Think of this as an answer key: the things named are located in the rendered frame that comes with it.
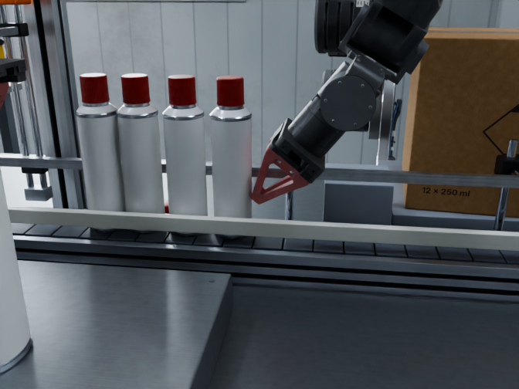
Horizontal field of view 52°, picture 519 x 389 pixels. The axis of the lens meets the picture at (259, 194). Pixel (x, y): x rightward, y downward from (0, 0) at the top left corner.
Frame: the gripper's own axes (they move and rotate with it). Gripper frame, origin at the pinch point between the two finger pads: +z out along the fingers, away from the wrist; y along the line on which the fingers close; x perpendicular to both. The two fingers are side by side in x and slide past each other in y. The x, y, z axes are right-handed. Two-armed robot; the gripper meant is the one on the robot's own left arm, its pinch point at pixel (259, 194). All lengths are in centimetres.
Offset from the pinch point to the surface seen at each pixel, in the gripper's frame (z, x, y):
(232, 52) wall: 35, -33, -249
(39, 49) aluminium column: 8.2, -37.2, -12.3
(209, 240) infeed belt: 8.2, -1.3, 2.8
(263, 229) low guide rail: 1.7, 2.7, 4.2
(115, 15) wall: 63, -101, -255
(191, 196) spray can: 5.2, -6.7, 2.1
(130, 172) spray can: 7.8, -14.6, 2.2
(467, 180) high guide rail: -18.1, 19.3, -3.0
